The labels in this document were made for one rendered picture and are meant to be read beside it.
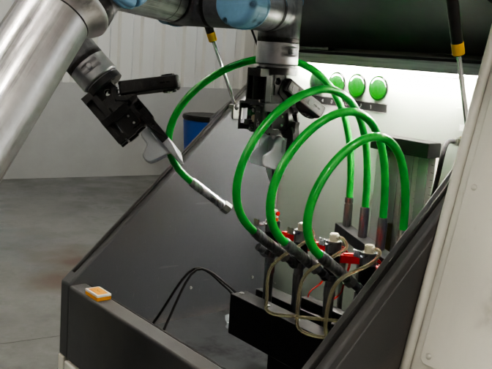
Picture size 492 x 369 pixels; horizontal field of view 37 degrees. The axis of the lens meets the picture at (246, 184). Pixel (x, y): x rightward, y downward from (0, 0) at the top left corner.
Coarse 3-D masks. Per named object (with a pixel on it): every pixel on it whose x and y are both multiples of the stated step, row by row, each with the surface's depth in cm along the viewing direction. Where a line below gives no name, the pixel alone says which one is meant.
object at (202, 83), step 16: (240, 64) 138; (304, 64) 141; (208, 80) 137; (320, 80) 143; (192, 96) 137; (336, 96) 144; (176, 112) 136; (176, 160) 138; (352, 160) 148; (352, 176) 149; (352, 192) 149
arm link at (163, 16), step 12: (156, 0) 115; (168, 0) 117; (180, 0) 120; (192, 0) 122; (132, 12) 115; (144, 12) 116; (156, 12) 117; (168, 12) 119; (180, 12) 121; (192, 12) 124; (168, 24) 129; (180, 24) 126; (192, 24) 126; (204, 24) 125
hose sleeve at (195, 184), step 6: (192, 186) 140; (198, 186) 140; (204, 186) 141; (198, 192) 141; (204, 192) 141; (210, 192) 141; (210, 198) 141; (216, 198) 141; (222, 198) 143; (216, 204) 142; (222, 204) 142
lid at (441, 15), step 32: (320, 0) 147; (352, 0) 140; (384, 0) 134; (416, 0) 129; (480, 0) 119; (320, 32) 161; (352, 32) 154; (384, 32) 146; (416, 32) 140; (448, 32) 134; (480, 32) 129
